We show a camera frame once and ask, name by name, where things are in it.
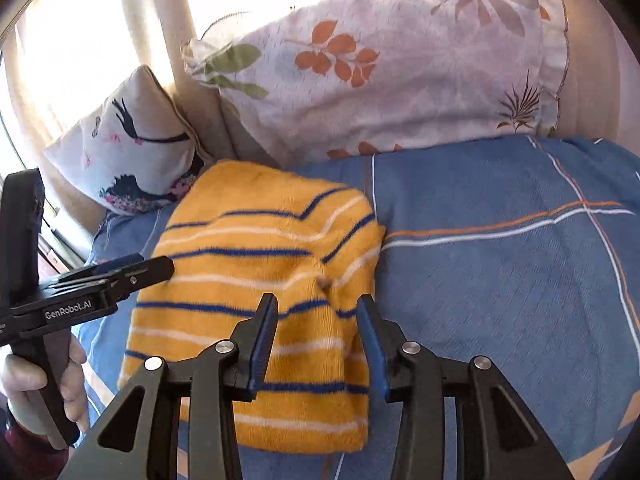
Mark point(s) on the blue plaid bedspread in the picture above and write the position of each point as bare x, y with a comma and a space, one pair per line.
475, 285

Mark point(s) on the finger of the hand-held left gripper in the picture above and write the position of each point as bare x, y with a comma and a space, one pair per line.
110, 266
145, 274

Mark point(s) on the person's left forearm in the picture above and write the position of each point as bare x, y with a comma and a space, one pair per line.
25, 457

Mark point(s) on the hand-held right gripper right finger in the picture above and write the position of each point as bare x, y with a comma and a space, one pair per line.
372, 350

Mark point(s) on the yellow striped knit sweater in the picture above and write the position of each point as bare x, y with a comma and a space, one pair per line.
225, 270

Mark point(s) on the person's left hand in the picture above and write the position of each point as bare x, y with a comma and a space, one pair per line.
17, 385

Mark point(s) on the butterfly and figure print cushion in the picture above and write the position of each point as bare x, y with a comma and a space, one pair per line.
125, 160

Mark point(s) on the leaf print pillow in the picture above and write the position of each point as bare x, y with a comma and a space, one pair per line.
400, 85

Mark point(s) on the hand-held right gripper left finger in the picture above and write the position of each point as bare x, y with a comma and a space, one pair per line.
262, 345

